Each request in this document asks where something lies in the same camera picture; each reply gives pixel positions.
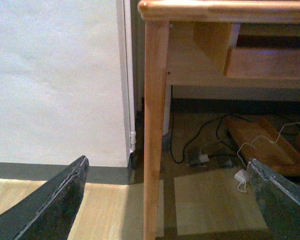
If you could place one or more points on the white wall pipe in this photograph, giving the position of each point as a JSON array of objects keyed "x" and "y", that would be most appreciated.
[{"x": 130, "y": 72}]

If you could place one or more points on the wooden desk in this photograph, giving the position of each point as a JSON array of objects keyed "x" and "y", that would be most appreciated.
[{"x": 157, "y": 15}]

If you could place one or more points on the power strip on floor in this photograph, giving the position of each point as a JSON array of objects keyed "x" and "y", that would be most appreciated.
[{"x": 220, "y": 159}]

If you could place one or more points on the wooden keyboard tray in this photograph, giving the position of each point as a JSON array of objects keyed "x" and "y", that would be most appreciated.
[{"x": 264, "y": 57}]

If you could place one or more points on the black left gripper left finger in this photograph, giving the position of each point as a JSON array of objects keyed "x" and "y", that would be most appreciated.
[{"x": 49, "y": 212}]

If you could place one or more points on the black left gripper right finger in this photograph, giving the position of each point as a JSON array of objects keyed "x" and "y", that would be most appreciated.
[{"x": 278, "y": 200}]

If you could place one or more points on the wooden rolling stand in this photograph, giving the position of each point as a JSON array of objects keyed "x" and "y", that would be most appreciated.
[{"x": 261, "y": 141}]

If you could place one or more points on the white power adapter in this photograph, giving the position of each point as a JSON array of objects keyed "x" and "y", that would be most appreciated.
[{"x": 243, "y": 179}]

